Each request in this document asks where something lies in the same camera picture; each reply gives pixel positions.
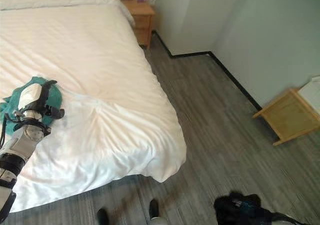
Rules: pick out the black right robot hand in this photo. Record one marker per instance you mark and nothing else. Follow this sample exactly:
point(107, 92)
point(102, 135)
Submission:
point(240, 210)

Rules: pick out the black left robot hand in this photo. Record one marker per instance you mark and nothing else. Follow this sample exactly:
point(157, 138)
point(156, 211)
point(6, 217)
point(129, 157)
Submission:
point(30, 95)

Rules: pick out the teal cloth garment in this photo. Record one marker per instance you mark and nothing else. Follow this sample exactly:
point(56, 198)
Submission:
point(53, 97)

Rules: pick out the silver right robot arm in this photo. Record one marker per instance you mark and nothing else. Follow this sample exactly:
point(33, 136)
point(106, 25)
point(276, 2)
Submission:
point(285, 220)

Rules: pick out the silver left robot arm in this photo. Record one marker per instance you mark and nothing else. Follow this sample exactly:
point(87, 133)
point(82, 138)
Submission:
point(21, 142)

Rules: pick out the white striped bed duvet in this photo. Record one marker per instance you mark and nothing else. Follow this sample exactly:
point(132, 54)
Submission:
point(95, 80)

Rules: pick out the dark right robot foot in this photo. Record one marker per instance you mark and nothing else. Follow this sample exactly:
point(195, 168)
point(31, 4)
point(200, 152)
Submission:
point(154, 208)

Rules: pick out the dark robot foot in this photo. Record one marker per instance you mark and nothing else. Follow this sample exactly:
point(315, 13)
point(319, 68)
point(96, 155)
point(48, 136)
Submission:
point(154, 208)
point(102, 217)

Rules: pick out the low wooden side table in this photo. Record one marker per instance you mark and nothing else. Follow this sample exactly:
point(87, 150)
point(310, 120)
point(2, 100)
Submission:
point(290, 117)

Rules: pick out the wooden bedside nightstand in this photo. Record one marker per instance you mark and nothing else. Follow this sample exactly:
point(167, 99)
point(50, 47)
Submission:
point(141, 17)

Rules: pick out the white box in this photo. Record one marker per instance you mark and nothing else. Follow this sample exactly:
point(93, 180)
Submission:
point(311, 92)

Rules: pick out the dark left robot foot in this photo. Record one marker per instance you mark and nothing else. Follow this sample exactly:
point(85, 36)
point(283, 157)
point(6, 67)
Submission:
point(102, 217)

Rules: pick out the black wall baseboard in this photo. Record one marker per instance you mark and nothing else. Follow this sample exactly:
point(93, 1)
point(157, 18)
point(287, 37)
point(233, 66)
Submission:
point(225, 67)

